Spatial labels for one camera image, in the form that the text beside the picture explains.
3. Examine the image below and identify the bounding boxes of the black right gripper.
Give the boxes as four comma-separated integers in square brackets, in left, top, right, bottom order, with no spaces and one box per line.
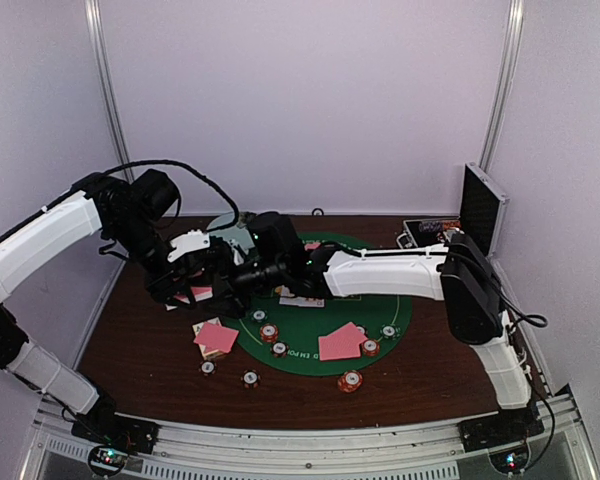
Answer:
[186,251,286,319]

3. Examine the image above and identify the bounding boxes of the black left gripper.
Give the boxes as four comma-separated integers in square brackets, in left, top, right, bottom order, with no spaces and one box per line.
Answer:
[108,213,197,309]

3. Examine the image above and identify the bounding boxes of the green chips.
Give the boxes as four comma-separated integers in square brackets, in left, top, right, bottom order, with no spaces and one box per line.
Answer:
[380,324,400,340]
[250,309,268,323]

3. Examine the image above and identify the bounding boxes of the red chips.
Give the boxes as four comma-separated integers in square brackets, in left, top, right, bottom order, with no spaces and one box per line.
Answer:
[360,339,380,357]
[259,324,279,344]

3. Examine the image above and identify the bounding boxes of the red-backed cards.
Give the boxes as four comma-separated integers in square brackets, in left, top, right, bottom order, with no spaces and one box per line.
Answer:
[194,322,239,353]
[318,322,368,362]
[304,242,321,251]

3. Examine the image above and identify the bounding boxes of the single brown chip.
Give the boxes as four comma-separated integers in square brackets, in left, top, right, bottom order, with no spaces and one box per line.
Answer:
[199,360,217,376]

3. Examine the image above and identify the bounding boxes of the brown poker chip stack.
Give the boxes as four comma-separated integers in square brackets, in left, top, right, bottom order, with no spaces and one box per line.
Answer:
[241,370,260,389]

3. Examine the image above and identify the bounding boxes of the red poker chip stack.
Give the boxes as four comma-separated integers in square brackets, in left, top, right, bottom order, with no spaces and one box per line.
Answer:
[337,370,363,393]

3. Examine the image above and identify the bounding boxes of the red-backed playing card deck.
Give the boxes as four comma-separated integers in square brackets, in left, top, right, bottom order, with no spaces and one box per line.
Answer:
[174,286,213,304]

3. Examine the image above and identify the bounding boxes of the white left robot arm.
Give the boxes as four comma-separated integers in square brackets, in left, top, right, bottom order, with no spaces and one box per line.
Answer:
[0,170,211,444]

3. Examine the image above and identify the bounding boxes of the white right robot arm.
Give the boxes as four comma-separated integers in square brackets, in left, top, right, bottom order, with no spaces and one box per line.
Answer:
[209,234,532,442]

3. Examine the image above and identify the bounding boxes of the light blue flower plate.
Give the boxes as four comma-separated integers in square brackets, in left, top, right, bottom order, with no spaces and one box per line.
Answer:
[206,211,256,232]

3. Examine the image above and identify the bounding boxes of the playing card box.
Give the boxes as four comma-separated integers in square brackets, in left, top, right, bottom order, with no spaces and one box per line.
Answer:
[191,317,224,360]

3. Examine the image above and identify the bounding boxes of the loose red-backed cards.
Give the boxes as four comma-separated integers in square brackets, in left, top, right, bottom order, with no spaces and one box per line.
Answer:
[194,322,239,353]

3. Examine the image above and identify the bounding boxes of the round green poker mat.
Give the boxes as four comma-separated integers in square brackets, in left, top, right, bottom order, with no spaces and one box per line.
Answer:
[220,232,413,378]

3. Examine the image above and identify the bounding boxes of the aluminium poker case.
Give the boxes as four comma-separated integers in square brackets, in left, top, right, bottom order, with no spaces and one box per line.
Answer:
[396,163,509,257]

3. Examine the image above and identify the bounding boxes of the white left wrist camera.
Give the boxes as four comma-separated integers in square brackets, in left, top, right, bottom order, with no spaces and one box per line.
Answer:
[167,229,211,263]

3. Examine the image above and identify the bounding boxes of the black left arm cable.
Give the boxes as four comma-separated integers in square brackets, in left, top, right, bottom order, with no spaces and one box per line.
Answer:
[109,159,241,234]

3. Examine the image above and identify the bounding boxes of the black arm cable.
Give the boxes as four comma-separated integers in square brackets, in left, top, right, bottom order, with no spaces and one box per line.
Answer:
[109,159,241,234]
[444,249,549,331]

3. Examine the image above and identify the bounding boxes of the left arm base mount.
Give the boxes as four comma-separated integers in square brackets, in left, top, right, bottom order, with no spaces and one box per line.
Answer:
[66,388,159,454]

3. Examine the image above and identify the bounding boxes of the aluminium front rail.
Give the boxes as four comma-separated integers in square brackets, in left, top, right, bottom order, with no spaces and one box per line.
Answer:
[16,394,600,479]

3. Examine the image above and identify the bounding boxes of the left aluminium frame post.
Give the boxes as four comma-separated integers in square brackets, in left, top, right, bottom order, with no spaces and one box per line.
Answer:
[84,0,135,183]

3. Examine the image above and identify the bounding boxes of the aluminium frame post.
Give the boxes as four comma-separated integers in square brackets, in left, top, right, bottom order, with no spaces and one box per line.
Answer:
[479,0,525,172]
[84,0,135,183]

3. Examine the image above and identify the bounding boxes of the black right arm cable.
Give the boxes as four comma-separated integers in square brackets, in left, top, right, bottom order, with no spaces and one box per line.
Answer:
[444,249,549,331]

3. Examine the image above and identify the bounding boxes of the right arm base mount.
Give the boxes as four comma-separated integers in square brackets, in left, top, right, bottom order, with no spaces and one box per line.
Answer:
[458,406,544,452]

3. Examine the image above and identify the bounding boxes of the right aluminium frame post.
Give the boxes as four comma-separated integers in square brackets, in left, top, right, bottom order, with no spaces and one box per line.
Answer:
[479,0,525,172]

